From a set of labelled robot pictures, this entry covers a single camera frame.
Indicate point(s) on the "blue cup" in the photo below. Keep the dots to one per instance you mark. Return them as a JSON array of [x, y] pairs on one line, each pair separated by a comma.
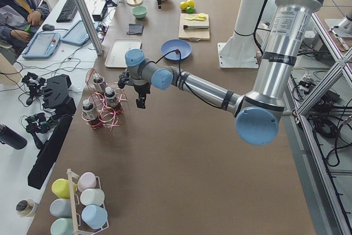
[[94, 216]]

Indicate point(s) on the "mint green cup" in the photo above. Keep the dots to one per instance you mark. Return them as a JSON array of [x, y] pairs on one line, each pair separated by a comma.
[[62, 226]]

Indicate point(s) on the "black keyboard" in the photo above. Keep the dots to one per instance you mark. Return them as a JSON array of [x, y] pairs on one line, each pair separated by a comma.
[[68, 12]]

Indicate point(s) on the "grey folded cloth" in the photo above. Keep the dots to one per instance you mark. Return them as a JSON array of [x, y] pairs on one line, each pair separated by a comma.
[[135, 29]]

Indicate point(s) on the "white cup rack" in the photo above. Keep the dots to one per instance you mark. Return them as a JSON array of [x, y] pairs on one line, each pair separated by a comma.
[[74, 202]]

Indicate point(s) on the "copper wire bottle rack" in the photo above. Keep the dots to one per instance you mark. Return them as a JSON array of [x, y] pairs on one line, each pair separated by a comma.
[[109, 117]]

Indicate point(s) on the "wooden cutting board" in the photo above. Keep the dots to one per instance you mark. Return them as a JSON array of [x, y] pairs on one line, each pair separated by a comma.
[[194, 35]]

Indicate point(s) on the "pink cup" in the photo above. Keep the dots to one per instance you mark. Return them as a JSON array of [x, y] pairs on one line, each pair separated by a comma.
[[86, 181]]

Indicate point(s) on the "yellow plastic knife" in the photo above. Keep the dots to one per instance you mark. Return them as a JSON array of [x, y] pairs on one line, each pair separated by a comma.
[[195, 18]]

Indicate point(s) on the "grey cup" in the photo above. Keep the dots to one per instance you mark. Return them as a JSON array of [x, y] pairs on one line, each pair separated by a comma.
[[61, 208]]

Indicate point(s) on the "white cup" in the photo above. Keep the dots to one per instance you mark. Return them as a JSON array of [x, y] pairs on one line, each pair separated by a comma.
[[92, 197]]

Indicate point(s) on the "black water bottle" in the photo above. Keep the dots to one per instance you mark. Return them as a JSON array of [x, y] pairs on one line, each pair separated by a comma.
[[11, 138]]

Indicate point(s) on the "dark drink bottle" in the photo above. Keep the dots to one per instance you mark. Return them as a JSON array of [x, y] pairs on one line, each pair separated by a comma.
[[90, 113], [99, 83], [110, 97]]

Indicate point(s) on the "green lime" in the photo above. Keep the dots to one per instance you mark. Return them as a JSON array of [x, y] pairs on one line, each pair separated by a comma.
[[189, 10]]

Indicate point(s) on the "blue plate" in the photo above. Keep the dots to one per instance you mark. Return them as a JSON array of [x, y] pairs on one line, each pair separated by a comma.
[[169, 47]]

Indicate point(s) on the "seated person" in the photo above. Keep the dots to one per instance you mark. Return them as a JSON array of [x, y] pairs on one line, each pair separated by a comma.
[[20, 19]]

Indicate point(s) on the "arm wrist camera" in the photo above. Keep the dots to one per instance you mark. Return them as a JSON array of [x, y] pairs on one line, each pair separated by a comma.
[[124, 79]]

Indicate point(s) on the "yellow lemon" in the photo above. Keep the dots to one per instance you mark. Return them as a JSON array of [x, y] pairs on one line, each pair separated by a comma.
[[190, 3], [183, 5]]

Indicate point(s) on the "green bowl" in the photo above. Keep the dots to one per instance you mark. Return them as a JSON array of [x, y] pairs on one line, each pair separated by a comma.
[[139, 12]]

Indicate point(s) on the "blue teach pendant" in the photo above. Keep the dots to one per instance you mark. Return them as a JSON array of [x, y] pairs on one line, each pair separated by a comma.
[[77, 35], [42, 45]]

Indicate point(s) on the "aluminium frame post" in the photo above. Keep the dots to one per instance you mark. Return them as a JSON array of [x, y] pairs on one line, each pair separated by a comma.
[[85, 16]]

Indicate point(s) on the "cream rabbit tray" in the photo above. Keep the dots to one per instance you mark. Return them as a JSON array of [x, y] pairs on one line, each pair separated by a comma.
[[116, 54]]

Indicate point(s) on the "yellow cup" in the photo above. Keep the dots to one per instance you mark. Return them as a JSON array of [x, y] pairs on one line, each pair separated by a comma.
[[60, 188]]

